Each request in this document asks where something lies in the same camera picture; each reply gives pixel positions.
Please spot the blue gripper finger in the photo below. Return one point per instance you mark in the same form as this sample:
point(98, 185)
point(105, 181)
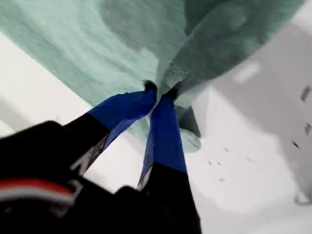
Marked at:
point(117, 109)
point(165, 151)

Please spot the pale green T-shirt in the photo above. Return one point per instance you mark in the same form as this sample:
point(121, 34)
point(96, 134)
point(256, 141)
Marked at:
point(73, 48)

